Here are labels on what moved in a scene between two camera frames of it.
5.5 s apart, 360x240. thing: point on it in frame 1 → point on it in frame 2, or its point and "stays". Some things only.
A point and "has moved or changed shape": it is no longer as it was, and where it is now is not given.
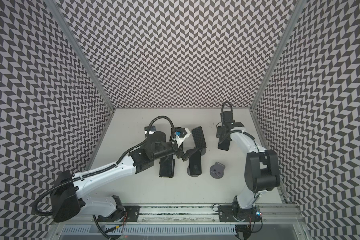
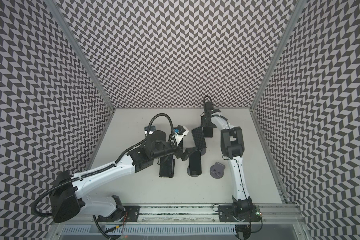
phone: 195,163 stays
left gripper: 186,156 stays
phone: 224,145 has moved or changed shape
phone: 198,137 stays
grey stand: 217,170 stays
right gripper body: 225,132 → 207,120
